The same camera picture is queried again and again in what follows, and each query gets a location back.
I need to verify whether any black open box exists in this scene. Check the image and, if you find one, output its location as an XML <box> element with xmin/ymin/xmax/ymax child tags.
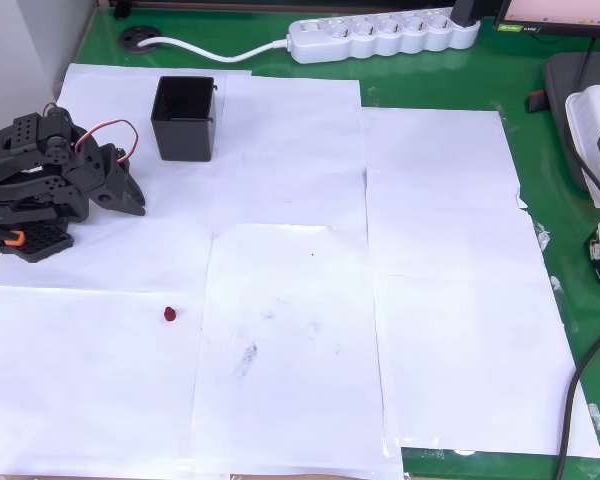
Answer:
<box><xmin>150</xmin><ymin>75</ymin><xmax>220</xmax><ymax>163</ymax></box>

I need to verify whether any white paper sheet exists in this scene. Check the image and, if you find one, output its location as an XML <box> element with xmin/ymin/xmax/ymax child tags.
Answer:
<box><xmin>373</xmin><ymin>272</ymin><xmax>600</xmax><ymax>460</ymax></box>
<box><xmin>0</xmin><ymin>214</ymin><xmax>215</xmax><ymax>295</ymax></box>
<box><xmin>189</xmin><ymin>222</ymin><xmax>406</xmax><ymax>480</ymax></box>
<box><xmin>359</xmin><ymin>106</ymin><xmax>529</xmax><ymax>211</ymax></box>
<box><xmin>0</xmin><ymin>283</ymin><xmax>206</xmax><ymax>476</ymax></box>
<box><xmin>224</xmin><ymin>74</ymin><xmax>370</xmax><ymax>236</ymax></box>
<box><xmin>53</xmin><ymin>62</ymin><xmax>254</xmax><ymax>236</ymax></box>
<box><xmin>365</xmin><ymin>199</ymin><xmax>555</xmax><ymax>281</ymax></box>

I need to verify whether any orange black table clamp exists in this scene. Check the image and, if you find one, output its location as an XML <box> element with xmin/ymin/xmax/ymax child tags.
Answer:
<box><xmin>0</xmin><ymin>222</ymin><xmax>26</xmax><ymax>251</ymax></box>

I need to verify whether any white power strip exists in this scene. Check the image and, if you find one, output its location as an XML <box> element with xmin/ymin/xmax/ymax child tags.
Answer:
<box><xmin>285</xmin><ymin>7</ymin><xmax>482</xmax><ymax>65</ymax></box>

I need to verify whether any black plug adapter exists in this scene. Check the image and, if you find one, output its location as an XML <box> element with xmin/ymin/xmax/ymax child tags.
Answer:
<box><xmin>451</xmin><ymin>0</ymin><xmax>482</xmax><ymax>27</ymax></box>

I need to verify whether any black orange small clip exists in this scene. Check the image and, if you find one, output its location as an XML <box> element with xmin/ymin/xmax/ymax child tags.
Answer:
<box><xmin>524</xmin><ymin>88</ymin><xmax>550</xmax><ymax>114</ymax></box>

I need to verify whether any dark grey pad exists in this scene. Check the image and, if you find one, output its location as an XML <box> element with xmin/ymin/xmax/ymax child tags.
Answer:
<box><xmin>543</xmin><ymin>52</ymin><xmax>600</xmax><ymax>191</ymax></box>

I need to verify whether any computer monitor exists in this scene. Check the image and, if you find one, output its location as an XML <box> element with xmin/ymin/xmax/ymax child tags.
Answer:
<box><xmin>497</xmin><ymin>0</ymin><xmax>600</xmax><ymax>39</ymax></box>

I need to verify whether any white plastic container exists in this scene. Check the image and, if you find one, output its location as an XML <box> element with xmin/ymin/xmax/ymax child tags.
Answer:
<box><xmin>564</xmin><ymin>84</ymin><xmax>600</xmax><ymax>209</ymax></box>

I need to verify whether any red servo cable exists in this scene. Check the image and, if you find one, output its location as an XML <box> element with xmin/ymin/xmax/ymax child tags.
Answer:
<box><xmin>73</xmin><ymin>118</ymin><xmax>140</xmax><ymax>167</ymax></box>

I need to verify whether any black round cable grommet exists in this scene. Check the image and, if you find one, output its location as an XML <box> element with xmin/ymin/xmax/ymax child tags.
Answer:
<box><xmin>119</xmin><ymin>26</ymin><xmax>164</xmax><ymax>54</ymax></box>

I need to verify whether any white power strip cable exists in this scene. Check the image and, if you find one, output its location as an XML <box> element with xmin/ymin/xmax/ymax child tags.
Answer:
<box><xmin>137</xmin><ymin>35</ymin><xmax>294</xmax><ymax>64</ymax></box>

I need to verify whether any black curved cable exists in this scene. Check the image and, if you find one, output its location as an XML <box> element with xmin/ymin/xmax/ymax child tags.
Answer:
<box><xmin>577</xmin><ymin>142</ymin><xmax>600</xmax><ymax>209</ymax></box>

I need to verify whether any thick black cable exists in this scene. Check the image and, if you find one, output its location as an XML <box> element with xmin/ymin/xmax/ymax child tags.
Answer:
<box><xmin>557</xmin><ymin>319</ymin><xmax>600</xmax><ymax>480</ymax></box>

